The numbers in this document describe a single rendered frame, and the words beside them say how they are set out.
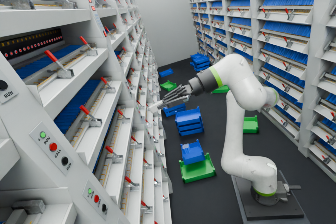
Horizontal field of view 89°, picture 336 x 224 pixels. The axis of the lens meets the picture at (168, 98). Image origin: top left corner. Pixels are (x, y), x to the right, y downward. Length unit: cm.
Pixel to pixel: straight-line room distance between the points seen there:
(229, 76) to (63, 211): 62
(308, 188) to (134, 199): 129
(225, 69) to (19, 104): 60
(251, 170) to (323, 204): 71
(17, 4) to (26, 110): 28
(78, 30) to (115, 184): 73
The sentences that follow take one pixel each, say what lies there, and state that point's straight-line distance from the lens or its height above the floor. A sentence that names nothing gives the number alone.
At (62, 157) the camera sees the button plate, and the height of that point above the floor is 120.
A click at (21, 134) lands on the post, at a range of 40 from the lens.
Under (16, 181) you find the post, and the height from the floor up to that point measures 121.
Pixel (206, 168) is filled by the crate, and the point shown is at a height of 0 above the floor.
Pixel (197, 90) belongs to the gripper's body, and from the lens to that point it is 69.
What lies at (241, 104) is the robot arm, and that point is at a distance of 68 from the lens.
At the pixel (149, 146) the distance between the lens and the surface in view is 129.
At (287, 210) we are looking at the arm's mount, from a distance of 126.
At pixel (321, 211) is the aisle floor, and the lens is 167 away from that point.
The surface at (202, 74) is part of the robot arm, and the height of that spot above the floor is 114.
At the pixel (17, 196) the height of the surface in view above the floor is 118.
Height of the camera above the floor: 142
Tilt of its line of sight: 28 degrees down
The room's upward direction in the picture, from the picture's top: 18 degrees counter-clockwise
